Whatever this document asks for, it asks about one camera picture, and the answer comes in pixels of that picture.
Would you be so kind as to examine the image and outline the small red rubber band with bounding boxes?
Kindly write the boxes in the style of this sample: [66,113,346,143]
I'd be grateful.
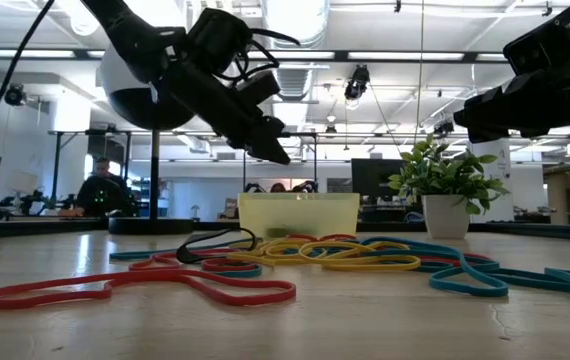
[202,256,261,274]

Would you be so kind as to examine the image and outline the long thin teal rubber band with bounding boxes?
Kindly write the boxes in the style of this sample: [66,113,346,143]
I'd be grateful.
[109,237,266,261]

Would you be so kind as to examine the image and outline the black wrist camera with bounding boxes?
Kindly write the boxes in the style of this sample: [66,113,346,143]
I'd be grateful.
[237,69,282,107]
[503,22,569,76]

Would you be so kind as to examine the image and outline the yellow translucent plastic bin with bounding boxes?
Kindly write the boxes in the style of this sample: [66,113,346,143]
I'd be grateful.
[237,193,361,240]

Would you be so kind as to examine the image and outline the white globe lamp black stand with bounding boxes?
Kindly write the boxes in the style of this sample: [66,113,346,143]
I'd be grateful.
[98,43,197,236]

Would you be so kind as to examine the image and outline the black left wrist camera cable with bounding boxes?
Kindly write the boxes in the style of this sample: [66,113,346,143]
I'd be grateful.
[234,27,302,84]

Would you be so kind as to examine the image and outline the black background rig frame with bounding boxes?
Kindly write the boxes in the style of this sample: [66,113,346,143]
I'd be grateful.
[47,128,134,217]
[242,131,319,194]

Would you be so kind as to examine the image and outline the thin black rubber band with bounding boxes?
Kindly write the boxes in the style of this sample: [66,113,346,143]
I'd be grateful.
[175,227,259,265]

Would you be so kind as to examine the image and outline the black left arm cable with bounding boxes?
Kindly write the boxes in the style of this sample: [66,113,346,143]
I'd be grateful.
[0,0,56,156]

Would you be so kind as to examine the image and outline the black overhead frame beam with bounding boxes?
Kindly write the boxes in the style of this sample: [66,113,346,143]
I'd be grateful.
[0,48,511,64]

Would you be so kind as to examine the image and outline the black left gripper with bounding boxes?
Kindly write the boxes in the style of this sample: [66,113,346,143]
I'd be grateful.
[162,59,292,166]

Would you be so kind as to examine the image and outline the yellow rubber band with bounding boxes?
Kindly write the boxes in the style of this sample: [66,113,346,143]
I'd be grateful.
[297,240,422,272]
[227,238,316,261]

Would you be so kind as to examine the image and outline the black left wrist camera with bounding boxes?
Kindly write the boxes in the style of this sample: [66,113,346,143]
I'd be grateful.
[237,69,282,107]

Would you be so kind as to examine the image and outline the green plant in white pot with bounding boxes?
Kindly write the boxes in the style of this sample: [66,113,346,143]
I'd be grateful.
[387,133,511,240]

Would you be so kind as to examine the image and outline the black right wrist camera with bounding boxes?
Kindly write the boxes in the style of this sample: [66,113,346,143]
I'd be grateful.
[503,22,569,76]

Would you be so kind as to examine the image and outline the black hanging overhead camera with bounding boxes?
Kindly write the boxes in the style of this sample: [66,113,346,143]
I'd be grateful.
[343,64,371,101]

